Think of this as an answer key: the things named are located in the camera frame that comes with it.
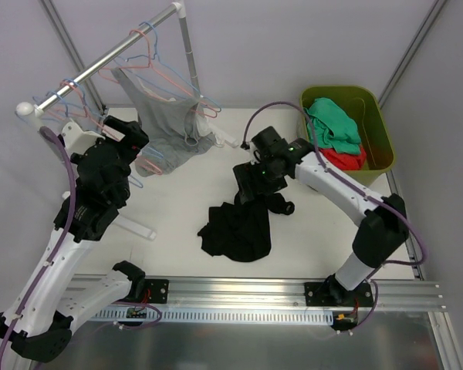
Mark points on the black tank top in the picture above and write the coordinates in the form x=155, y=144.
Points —
x=241, y=231

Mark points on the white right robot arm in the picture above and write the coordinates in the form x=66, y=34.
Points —
x=380, y=220

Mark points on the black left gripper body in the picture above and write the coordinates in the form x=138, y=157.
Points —
x=129, y=132

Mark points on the white tank top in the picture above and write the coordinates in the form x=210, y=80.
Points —
x=204, y=127

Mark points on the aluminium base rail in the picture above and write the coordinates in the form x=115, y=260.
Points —
x=287, y=293

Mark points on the grey tank top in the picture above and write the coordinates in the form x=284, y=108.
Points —
x=172, y=128

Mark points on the green tank top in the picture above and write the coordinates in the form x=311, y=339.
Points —
x=332, y=127

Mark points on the metal clothes rack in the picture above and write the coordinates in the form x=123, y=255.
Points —
x=33, y=114

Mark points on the white slotted cable duct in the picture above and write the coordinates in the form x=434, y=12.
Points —
x=302, y=316

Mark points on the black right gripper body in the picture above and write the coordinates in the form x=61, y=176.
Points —
x=245, y=185

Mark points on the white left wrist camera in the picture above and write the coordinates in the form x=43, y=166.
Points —
x=76, y=139

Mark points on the olive green plastic bin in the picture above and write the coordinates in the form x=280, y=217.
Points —
x=361, y=105

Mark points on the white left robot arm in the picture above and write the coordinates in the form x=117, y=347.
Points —
x=40, y=324

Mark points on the red tank top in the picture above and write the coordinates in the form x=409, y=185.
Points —
x=345, y=161

